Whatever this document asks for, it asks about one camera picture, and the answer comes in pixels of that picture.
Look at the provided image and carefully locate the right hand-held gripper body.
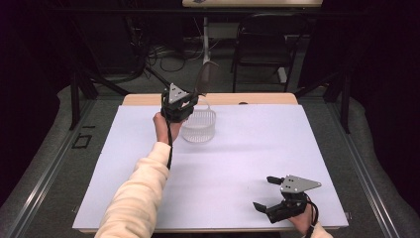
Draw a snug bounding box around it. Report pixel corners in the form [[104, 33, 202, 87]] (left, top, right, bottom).
[[265, 175, 322, 224]]

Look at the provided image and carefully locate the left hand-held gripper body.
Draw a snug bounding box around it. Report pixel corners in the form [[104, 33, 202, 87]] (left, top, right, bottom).
[[160, 82, 196, 124]]

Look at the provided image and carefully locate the white plastic mesh basket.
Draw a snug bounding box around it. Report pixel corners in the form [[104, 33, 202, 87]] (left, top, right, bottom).
[[180, 98, 217, 144]]

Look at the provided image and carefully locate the person's right hand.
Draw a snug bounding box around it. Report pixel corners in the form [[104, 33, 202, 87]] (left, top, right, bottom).
[[286, 201, 315, 236]]

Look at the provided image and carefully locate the person's left hand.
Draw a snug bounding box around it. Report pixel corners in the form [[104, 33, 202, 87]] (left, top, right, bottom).
[[153, 111, 186, 146]]

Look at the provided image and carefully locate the wooden table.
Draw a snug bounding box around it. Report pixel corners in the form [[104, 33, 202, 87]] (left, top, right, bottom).
[[78, 92, 341, 234]]

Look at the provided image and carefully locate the white table mat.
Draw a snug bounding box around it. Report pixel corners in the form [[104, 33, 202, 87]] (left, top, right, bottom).
[[72, 103, 350, 231]]

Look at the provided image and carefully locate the white desk leg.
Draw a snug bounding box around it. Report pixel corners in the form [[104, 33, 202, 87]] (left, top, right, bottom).
[[200, 16, 212, 65]]

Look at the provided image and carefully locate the black folding chair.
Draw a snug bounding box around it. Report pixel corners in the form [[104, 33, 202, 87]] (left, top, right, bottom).
[[230, 13, 310, 93]]

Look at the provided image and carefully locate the white desk foot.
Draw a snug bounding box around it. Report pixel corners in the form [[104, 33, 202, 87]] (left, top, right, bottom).
[[276, 66, 288, 84]]

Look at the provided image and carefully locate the black metal crossbar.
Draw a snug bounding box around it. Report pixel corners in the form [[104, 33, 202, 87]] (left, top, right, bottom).
[[46, 7, 369, 16]]

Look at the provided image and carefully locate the light wooden desk top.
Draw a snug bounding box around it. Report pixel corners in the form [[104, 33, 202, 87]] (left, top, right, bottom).
[[181, 0, 324, 8]]

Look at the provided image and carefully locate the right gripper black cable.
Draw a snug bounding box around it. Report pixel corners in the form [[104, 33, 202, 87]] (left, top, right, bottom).
[[304, 193, 320, 238]]

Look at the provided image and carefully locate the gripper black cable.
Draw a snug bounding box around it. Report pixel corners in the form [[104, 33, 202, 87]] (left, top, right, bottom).
[[165, 119, 174, 171], [304, 193, 320, 238]]

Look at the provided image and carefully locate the bundle of floor cables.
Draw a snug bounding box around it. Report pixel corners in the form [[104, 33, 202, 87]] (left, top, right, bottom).
[[130, 19, 207, 94]]

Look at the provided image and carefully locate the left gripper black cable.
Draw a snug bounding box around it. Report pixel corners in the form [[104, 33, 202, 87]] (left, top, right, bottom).
[[165, 119, 174, 171]]

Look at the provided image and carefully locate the black metal frame post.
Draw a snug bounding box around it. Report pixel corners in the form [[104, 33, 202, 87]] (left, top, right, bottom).
[[68, 68, 82, 131]]

